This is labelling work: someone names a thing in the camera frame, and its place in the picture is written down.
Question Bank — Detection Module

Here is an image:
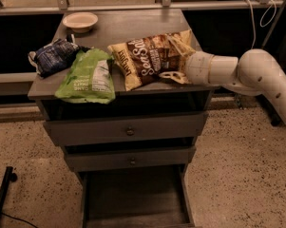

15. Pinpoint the black stand leg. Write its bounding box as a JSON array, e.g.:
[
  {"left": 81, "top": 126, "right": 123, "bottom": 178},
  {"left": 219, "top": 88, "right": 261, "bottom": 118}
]
[{"left": 0, "top": 166, "right": 17, "bottom": 218}]

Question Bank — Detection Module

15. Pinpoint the black floor cable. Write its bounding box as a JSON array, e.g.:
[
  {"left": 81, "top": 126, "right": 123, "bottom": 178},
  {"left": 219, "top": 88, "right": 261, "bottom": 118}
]
[{"left": 0, "top": 212, "right": 40, "bottom": 228}]

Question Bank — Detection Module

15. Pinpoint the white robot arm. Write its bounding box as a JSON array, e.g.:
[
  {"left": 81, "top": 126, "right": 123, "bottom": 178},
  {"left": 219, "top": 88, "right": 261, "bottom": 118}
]
[{"left": 160, "top": 36, "right": 286, "bottom": 124}]

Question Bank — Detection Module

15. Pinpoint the green chip bag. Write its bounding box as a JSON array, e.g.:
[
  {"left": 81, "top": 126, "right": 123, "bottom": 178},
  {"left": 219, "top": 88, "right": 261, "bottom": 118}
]
[{"left": 55, "top": 48, "right": 115, "bottom": 104}]

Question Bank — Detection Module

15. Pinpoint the brown chip bag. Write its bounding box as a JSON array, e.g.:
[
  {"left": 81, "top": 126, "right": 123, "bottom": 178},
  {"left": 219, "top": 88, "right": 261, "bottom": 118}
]
[{"left": 108, "top": 29, "right": 192, "bottom": 91}]

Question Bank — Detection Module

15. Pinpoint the grey wooden drawer cabinet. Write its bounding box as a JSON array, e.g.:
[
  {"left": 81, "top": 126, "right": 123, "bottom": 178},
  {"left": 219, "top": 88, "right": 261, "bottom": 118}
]
[{"left": 27, "top": 9, "right": 221, "bottom": 228}]

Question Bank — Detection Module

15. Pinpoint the grey open bottom drawer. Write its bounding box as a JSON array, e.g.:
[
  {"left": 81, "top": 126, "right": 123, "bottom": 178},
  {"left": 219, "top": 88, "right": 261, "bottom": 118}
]
[{"left": 82, "top": 165, "right": 195, "bottom": 228}]

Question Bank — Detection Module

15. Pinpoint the white bowl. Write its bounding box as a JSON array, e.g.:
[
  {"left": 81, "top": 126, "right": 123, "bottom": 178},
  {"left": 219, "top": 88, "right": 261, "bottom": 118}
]
[{"left": 63, "top": 12, "right": 98, "bottom": 33}]

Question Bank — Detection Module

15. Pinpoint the dark cabinet at right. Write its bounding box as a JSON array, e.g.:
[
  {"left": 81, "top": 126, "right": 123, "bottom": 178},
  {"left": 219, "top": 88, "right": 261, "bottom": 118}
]
[{"left": 257, "top": 14, "right": 286, "bottom": 126}]

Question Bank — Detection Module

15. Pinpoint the grey top drawer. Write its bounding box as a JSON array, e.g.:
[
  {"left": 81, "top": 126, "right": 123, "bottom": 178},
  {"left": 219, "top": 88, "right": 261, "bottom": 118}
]
[{"left": 44, "top": 112, "right": 207, "bottom": 146}]

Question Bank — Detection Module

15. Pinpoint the blue chip bag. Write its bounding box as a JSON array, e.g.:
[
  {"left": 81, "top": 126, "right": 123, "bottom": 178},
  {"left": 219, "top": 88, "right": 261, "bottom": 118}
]
[{"left": 28, "top": 39, "right": 88, "bottom": 78}]

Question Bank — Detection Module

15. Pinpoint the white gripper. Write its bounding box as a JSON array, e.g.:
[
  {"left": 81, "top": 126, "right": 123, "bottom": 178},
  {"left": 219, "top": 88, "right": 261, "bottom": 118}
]
[{"left": 159, "top": 35, "right": 214, "bottom": 85}]

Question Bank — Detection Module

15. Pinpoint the white cable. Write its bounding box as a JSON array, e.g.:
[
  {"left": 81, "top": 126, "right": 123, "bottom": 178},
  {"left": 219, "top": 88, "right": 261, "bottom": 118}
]
[{"left": 243, "top": 0, "right": 277, "bottom": 50}]

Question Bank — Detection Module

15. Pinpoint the grey middle drawer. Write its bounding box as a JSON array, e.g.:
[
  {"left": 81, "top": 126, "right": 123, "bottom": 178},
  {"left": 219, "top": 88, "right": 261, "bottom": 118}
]
[{"left": 65, "top": 146, "right": 195, "bottom": 172}]

